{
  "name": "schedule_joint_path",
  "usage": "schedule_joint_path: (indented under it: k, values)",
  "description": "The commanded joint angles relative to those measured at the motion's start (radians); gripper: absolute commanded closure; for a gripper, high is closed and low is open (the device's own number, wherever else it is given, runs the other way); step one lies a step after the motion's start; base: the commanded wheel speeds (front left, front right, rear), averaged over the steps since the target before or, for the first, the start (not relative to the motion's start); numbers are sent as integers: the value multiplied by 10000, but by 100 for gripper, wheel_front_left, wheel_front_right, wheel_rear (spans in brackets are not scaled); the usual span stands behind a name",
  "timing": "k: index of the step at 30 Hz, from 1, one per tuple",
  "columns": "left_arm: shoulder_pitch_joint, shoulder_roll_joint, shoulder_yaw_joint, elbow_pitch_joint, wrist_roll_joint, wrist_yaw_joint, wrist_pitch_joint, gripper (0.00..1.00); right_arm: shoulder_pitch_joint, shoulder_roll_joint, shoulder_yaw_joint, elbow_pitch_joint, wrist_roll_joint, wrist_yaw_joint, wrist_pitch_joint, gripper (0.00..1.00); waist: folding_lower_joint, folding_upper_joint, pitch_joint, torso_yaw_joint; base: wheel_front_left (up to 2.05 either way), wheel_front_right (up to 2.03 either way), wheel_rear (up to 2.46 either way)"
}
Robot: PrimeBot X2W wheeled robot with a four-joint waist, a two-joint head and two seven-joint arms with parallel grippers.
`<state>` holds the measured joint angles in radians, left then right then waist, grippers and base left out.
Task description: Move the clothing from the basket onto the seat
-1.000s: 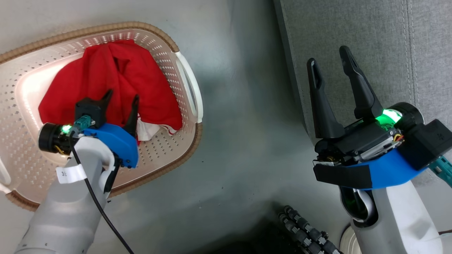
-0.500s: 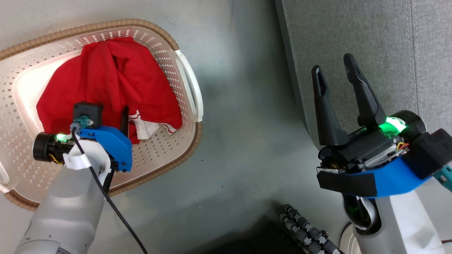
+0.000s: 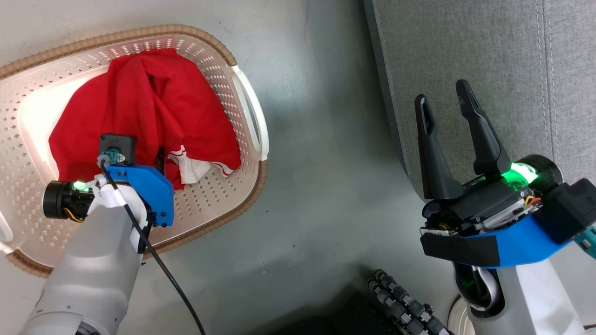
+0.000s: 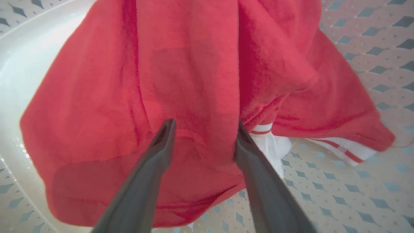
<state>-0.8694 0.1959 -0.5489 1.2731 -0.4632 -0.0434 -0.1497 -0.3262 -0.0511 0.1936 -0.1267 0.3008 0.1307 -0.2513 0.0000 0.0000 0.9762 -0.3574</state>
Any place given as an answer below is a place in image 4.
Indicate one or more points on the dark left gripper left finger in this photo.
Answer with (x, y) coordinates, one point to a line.
(142, 187)

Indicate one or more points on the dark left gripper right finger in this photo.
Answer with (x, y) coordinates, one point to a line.
(268, 191)

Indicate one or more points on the red cloth garment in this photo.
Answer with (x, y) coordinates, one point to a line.
(194, 74)

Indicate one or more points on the white perforated laundry basket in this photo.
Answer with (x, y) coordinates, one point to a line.
(355, 194)

